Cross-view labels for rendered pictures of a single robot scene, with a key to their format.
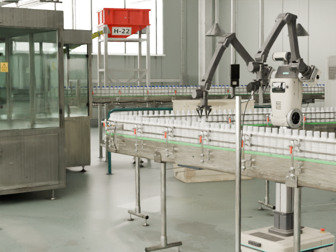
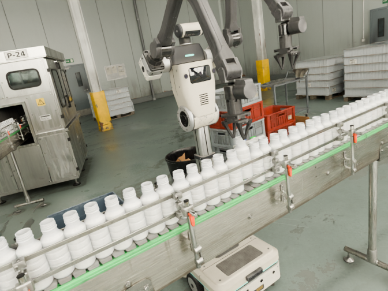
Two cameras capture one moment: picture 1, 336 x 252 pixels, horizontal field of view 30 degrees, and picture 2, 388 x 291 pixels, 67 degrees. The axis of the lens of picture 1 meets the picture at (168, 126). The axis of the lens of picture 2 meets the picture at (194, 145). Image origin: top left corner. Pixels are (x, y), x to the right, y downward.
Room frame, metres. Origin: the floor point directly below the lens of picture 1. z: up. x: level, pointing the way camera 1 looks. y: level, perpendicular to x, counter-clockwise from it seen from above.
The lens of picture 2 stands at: (4.86, 0.80, 1.51)
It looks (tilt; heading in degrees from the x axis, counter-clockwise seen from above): 16 degrees down; 275
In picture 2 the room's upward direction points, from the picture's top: 10 degrees counter-clockwise
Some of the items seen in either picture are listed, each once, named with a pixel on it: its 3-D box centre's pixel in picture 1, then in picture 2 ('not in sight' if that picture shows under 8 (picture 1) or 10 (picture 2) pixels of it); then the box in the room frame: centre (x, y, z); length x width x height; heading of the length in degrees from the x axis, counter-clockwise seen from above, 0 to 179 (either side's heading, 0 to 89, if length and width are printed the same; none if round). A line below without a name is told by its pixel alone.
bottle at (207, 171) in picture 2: (188, 131); (209, 182); (4.91, -0.16, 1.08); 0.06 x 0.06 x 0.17
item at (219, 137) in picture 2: not in sight; (238, 131); (4.59, -2.79, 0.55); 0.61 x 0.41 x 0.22; 43
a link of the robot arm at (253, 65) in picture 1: (256, 63); (291, 20); (4.45, -0.63, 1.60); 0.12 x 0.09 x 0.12; 126
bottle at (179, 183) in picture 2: (179, 130); (182, 193); (5.01, -0.10, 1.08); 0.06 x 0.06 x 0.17
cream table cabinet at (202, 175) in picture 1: (212, 139); not in sight; (9.45, -0.68, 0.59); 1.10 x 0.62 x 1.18; 108
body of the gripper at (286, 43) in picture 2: (260, 76); (286, 43); (4.48, -0.66, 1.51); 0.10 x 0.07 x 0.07; 126
